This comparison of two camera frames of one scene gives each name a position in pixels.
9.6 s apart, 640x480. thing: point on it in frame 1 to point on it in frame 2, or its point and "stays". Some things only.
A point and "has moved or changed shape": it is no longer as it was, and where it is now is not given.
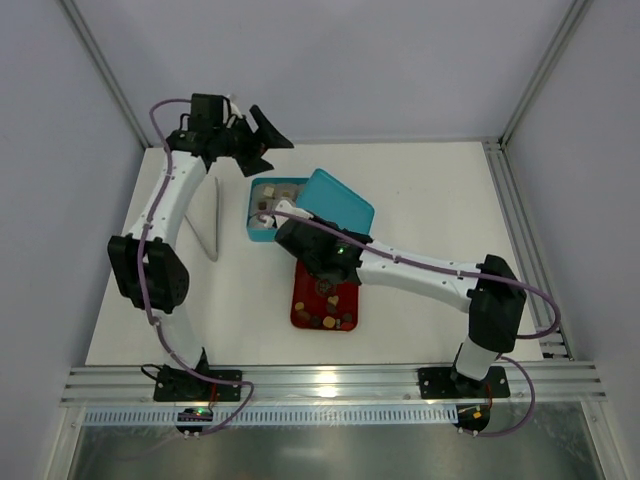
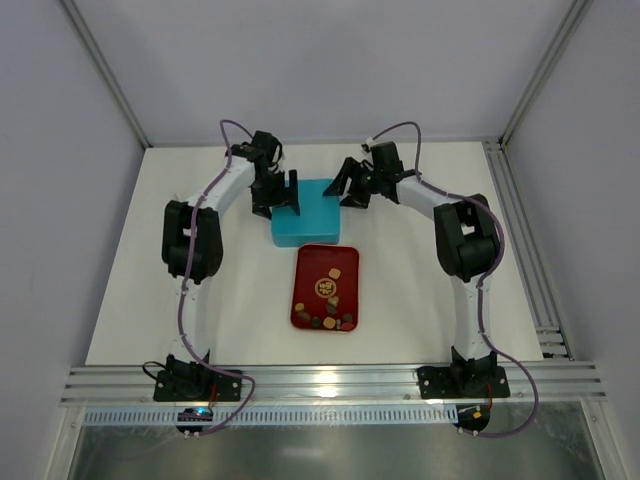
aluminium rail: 333,385 stays
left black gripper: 251,141 to 276,189
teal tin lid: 326,197 has moved or changed shape
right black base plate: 448,383 stays
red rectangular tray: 322,305 stays
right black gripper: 288,233 to 360,181
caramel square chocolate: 329,321 stays
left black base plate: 181,385 stays
